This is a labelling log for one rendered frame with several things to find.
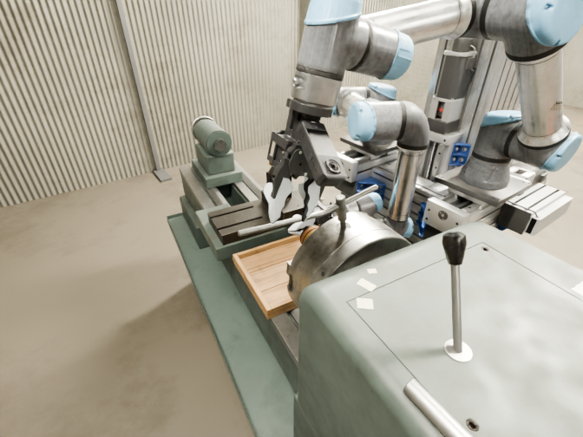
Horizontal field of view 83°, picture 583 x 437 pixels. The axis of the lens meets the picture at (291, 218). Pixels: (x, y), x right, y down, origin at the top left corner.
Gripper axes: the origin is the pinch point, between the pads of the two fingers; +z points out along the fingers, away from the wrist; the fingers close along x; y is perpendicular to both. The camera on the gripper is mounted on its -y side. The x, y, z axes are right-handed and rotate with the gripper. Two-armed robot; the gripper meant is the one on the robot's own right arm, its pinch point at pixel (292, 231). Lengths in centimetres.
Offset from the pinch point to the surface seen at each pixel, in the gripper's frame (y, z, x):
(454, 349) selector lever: -59, 6, 18
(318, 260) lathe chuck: -26.8, 8.1, 11.4
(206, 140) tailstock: 84, 3, 3
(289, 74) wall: 342, -180, -19
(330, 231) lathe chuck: -23.0, 2.5, 15.2
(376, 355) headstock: -55, 16, 18
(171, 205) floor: 230, 12, -108
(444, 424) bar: -66, 17, 20
